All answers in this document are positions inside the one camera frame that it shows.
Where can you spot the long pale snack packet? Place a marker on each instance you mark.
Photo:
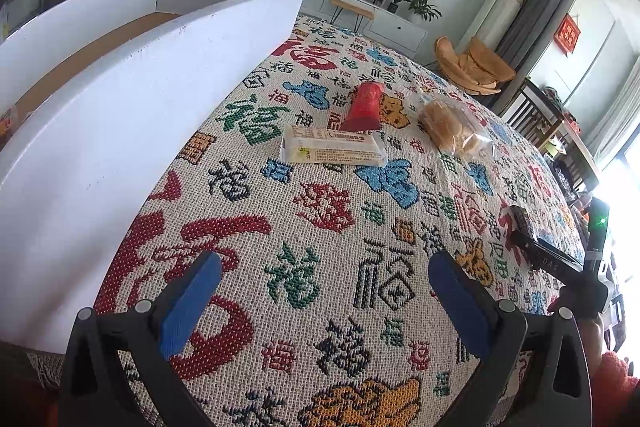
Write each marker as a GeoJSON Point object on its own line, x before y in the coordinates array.
{"type": "Point", "coordinates": [330, 147]}

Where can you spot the red snack packet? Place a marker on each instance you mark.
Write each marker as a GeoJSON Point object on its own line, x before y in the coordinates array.
{"type": "Point", "coordinates": [365, 107]}

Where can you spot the white television cabinet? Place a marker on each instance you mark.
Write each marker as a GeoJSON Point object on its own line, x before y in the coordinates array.
{"type": "Point", "coordinates": [395, 29]}

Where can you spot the small green potted plant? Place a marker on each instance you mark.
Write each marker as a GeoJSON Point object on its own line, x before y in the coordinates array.
{"type": "Point", "coordinates": [395, 2]}

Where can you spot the cluttered wooden table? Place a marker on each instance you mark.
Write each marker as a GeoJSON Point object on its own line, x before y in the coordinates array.
{"type": "Point", "coordinates": [575, 152]}

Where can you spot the printed woven tablecloth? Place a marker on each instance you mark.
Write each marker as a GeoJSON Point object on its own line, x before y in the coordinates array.
{"type": "Point", "coordinates": [325, 232]}

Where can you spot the orange lounge chair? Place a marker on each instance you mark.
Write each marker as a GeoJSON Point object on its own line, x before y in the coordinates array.
{"type": "Point", "coordinates": [480, 62]}

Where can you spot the large green potted plant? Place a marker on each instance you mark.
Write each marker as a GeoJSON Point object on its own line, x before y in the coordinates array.
{"type": "Point", "coordinates": [422, 7]}

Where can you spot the red wall hanging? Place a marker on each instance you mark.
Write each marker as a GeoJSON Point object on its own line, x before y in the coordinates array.
{"type": "Point", "coordinates": [567, 34]}

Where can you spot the white cardboard box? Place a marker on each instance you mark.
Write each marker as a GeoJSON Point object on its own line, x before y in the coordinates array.
{"type": "Point", "coordinates": [125, 132]}

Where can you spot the white standing air conditioner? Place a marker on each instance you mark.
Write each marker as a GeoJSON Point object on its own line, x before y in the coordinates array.
{"type": "Point", "coordinates": [502, 12]}

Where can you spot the bread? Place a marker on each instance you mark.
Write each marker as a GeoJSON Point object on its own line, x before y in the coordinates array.
{"type": "Point", "coordinates": [450, 127]}

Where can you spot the dark wooden chair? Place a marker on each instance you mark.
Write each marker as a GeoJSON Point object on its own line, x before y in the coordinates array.
{"type": "Point", "coordinates": [530, 117]}

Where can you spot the orange printed packet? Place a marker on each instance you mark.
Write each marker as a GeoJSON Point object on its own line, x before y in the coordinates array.
{"type": "Point", "coordinates": [6, 127]}

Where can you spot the wooden stool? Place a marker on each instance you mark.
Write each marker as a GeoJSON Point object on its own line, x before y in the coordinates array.
{"type": "Point", "coordinates": [350, 5]}

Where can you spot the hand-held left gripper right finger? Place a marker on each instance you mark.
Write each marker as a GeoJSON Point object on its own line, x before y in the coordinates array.
{"type": "Point", "coordinates": [460, 302]}

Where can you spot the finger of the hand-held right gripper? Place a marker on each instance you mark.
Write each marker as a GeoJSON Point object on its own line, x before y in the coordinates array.
{"type": "Point", "coordinates": [522, 227]}

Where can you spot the person's right forearm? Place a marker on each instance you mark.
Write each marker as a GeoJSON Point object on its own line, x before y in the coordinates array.
{"type": "Point", "coordinates": [620, 387]}

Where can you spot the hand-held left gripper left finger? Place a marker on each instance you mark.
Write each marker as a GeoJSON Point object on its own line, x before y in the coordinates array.
{"type": "Point", "coordinates": [190, 302]}

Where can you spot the grey curtain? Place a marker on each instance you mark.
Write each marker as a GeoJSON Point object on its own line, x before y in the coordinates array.
{"type": "Point", "coordinates": [545, 7]}

